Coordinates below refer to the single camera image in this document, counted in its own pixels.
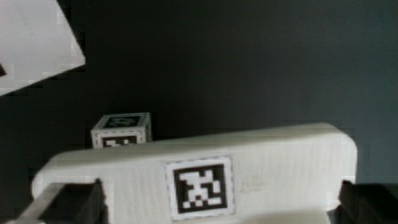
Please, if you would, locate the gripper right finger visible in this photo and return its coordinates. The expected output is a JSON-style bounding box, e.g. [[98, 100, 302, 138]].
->
[[336, 181, 398, 224]]

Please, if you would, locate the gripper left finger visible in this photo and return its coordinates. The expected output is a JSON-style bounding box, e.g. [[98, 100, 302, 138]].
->
[[11, 180, 109, 224]]

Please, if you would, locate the white chair back frame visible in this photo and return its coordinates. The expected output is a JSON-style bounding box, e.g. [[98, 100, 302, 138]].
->
[[32, 123, 357, 224]]

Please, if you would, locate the white chair leg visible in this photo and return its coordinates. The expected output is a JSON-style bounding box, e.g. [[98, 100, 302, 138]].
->
[[91, 112, 153, 148]]

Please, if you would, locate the white U-shaped fence frame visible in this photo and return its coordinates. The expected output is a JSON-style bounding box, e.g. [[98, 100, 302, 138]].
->
[[0, 0, 86, 96]]

